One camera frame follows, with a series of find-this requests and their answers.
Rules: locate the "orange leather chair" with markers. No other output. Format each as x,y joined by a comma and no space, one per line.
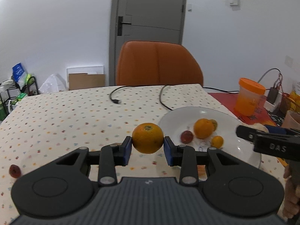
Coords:
156,63

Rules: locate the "blue plastic bag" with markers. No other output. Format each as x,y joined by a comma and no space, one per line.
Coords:
19,75

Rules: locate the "floral tablecloth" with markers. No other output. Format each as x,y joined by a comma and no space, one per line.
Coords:
45,127

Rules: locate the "white ceramic plate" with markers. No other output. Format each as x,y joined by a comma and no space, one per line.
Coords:
179,120

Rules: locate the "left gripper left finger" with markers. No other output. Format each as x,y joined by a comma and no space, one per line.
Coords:
111,156

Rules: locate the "small kumquat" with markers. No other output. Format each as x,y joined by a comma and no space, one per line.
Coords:
217,142

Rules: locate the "black power adapter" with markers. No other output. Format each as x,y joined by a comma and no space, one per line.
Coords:
272,95

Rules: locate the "red plum front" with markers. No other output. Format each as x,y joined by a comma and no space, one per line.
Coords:
186,137

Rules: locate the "red plum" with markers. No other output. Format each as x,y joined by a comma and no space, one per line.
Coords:
15,171
186,137

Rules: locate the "large orange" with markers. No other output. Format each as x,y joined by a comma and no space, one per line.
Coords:
203,128

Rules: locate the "cardboard sheet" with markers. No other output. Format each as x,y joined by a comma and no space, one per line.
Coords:
86,81

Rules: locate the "person right hand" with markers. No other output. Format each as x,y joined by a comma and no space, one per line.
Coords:
291,200

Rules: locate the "white framed board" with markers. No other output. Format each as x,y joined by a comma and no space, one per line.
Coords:
87,70

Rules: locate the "red plum left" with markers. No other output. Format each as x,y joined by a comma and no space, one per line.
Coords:
15,171

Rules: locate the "orange lidded plastic cup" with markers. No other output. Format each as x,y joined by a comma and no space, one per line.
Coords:
250,93

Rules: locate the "medium orange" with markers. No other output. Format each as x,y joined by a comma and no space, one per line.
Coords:
147,138

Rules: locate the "black shoe rack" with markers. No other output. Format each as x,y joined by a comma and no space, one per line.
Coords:
12,94

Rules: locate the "red orange table mat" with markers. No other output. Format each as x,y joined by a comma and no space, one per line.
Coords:
261,115

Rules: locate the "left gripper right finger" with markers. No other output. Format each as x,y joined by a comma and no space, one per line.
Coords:
184,157

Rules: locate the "white plastic bag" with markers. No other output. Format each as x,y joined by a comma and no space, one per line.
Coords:
53,84

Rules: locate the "grey main door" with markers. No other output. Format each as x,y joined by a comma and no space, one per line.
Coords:
143,20

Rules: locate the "brown longan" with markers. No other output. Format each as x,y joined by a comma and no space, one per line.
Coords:
215,124

